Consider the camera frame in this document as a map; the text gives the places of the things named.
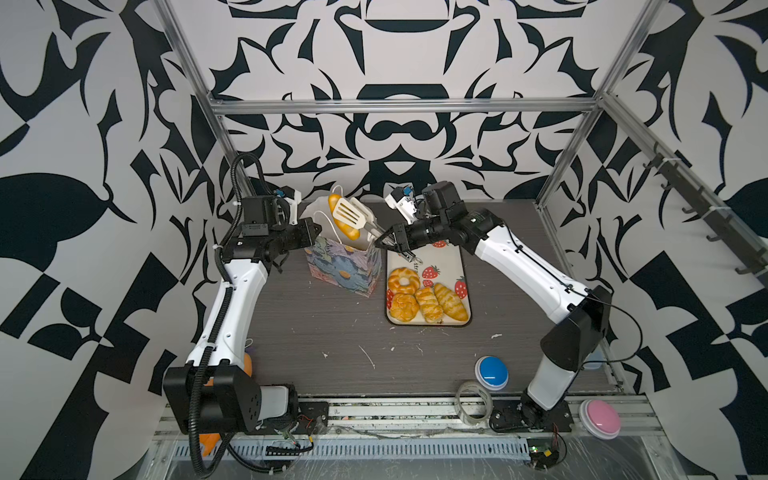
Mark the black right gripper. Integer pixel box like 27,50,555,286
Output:
375,218,452,253

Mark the croissant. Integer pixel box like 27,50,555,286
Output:
415,287,444,324
434,283,469,322
328,194,360,240

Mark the floral white paper bag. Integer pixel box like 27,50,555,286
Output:
301,185,382,298

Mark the ring donut bread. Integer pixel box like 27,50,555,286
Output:
387,267,421,295

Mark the round bread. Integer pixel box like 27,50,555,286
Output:
389,294,420,323

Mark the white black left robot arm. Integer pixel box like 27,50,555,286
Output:
163,195,322,439

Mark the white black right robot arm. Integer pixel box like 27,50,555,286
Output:
375,181,611,412

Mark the white strawberry tray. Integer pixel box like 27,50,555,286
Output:
385,241,471,327

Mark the blue push button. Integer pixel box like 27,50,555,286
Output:
474,356,509,392

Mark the clear tape roll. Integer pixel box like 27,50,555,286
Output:
453,381,493,427

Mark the pink push button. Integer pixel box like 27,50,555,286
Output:
579,399,621,441

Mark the small circuit board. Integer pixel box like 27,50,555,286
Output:
528,437,568,471

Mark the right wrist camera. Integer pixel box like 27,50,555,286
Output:
385,186,418,225

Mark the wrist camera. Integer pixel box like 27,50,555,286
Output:
275,186,302,225
385,186,418,225

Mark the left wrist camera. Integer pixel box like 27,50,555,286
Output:
275,186,302,225

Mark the black corrugated cable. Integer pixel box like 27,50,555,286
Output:
187,152,316,479

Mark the wall hook rail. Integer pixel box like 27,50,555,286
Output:
644,142,767,289

